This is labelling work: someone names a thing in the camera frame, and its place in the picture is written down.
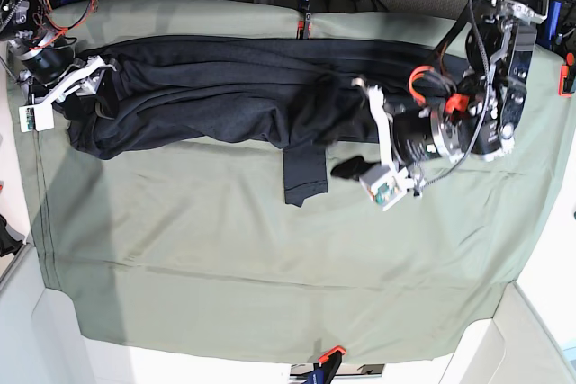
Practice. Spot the blue clamp top right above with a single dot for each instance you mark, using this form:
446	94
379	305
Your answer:
548	29

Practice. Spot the dark navy T-shirt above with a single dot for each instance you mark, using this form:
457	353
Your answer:
296	95

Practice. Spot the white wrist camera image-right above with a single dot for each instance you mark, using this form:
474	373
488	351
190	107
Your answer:
386	185

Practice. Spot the blue handled clamp top centre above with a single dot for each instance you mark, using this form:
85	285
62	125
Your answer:
304	26

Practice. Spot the orange blue clamp front centre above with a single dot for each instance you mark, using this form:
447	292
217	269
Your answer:
326	368

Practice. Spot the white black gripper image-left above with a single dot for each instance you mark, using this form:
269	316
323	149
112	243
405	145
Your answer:
44	69

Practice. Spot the light green table cloth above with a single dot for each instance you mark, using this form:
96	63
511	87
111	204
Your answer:
190	248

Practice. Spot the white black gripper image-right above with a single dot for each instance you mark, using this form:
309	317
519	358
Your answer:
406	140

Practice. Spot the orange black clamp right rear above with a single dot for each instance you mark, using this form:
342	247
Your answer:
566	86

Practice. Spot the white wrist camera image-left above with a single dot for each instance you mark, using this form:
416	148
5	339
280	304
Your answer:
38	117

